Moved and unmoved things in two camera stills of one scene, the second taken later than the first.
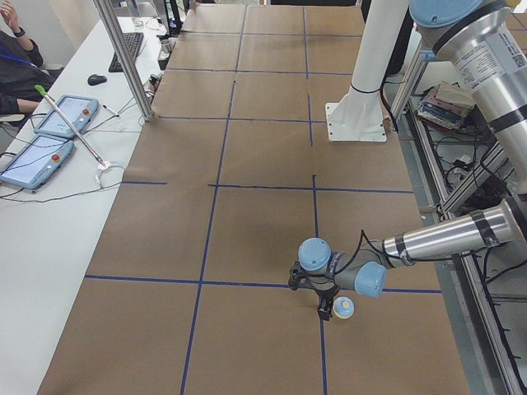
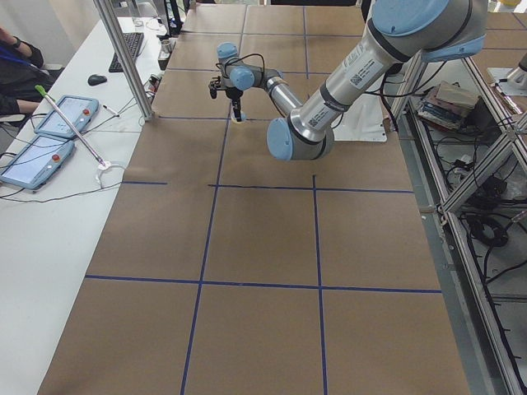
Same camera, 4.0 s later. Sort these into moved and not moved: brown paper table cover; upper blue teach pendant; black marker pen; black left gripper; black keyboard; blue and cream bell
Moved: black left gripper; blue and cream bell
Not moved: upper blue teach pendant; brown paper table cover; black keyboard; black marker pen
